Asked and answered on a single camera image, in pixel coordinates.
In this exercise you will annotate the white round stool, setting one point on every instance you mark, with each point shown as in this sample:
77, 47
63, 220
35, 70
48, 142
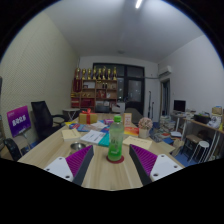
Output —
201, 145

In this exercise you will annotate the flat round red coaster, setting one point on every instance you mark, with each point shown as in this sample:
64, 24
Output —
109, 160

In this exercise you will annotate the black computer monitor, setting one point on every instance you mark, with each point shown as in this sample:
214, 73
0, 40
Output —
179, 105

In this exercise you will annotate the white air conditioner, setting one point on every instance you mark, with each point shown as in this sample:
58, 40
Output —
165, 70

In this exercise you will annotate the teal book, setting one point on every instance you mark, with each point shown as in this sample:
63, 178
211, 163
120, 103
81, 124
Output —
104, 140

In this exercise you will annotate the small steel cup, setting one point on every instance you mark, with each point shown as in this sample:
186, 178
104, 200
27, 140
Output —
77, 146

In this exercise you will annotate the small orange carton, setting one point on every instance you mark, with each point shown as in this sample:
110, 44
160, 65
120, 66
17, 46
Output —
127, 119

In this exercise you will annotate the green tea bottle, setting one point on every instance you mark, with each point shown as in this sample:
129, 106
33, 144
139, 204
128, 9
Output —
115, 143

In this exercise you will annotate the white paper booklet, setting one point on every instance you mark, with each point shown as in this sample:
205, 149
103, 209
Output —
92, 136

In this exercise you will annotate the wooden shelf unit with trophies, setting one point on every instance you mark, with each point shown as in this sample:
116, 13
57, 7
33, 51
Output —
95, 90

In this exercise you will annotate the pink patterned box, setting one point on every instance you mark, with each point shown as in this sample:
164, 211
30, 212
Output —
109, 121

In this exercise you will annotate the orange book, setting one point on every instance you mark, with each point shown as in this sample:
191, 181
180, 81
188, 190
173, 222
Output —
131, 131

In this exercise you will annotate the purple sign board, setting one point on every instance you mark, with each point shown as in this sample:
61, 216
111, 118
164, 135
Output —
19, 120

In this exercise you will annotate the pink flowers in pot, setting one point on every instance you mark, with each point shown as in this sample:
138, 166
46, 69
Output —
145, 124

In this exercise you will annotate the small round side table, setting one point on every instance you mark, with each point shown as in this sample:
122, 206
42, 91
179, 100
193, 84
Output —
71, 110

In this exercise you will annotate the blue colourful book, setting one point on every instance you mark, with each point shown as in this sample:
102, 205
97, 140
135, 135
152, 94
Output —
81, 127

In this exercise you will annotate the dark framed glass door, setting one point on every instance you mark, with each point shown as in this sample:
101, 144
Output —
135, 86

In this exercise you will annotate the yellow gift box red ribbon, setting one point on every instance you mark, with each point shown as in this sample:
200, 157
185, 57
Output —
91, 118

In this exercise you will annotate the black bag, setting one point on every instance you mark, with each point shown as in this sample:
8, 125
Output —
11, 148

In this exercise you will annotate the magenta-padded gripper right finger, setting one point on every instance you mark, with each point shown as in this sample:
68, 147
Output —
146, 159

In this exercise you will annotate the ceiling tube light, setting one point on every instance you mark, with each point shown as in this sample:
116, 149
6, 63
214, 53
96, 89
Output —
138, 3

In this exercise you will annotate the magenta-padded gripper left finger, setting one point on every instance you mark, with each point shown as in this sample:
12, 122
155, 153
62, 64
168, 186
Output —
77, 161

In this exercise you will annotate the black office chair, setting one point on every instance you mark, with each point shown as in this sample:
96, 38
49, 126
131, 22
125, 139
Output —
43, 118

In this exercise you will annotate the wooden side desk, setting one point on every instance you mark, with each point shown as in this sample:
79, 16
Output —
203, 126

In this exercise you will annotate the pale yellow notepad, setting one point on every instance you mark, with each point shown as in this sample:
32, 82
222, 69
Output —
70, 134

